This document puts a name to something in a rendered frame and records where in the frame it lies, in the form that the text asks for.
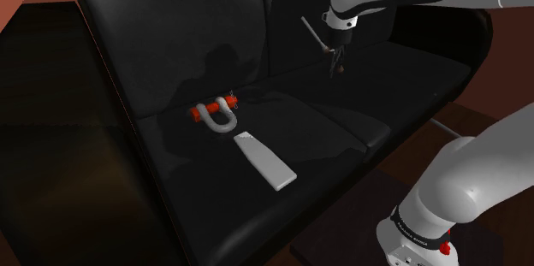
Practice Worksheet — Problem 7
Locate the black leather sofa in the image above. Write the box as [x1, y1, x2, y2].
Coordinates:
[62, 0, 494, 266]

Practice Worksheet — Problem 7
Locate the white flat wedge-shaped remote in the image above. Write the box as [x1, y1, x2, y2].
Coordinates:
[232, 130, 299, 192]

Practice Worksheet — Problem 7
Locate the grey shackle with red pin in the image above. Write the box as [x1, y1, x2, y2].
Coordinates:
[189, 94, 240, 134]

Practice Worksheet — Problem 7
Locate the thin grey stick brown tip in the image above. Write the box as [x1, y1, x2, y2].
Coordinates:
[300, 15, 336, 55]

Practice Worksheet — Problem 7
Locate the thin grey rod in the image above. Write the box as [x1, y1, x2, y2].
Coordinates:
[430, 118, 462, 139]

